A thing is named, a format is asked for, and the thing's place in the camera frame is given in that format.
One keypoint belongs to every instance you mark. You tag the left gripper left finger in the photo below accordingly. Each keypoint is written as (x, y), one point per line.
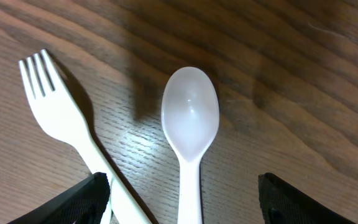
(85, 203)

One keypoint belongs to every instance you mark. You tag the white plastic spoon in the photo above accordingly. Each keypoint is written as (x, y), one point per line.
(190, 121)

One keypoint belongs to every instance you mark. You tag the pale green plastic fork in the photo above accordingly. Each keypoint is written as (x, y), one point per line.
(106, 218)

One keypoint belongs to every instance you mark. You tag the white plastic fork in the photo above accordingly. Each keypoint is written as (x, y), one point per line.
(60, 117)

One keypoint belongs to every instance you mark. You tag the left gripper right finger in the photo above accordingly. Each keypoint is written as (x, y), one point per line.
(282, 203)

